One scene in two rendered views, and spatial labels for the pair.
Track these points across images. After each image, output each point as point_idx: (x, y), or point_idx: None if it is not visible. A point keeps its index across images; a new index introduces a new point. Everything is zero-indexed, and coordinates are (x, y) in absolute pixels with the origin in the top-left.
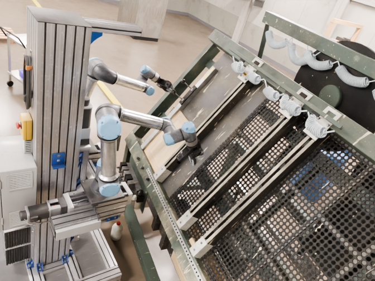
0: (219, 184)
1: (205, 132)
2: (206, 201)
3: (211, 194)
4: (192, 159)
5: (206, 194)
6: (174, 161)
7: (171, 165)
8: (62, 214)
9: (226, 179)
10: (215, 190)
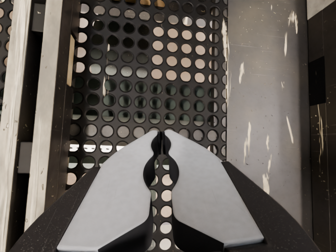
0: (29, 155)
1: (328, 245)
2: (11, 45)
3: (12, 90)
4: (103, 241)
5: (39, 69)
6: (333, 50)
7: (333, 25)
8: None
9: (0, 207)
10: (15, 119)
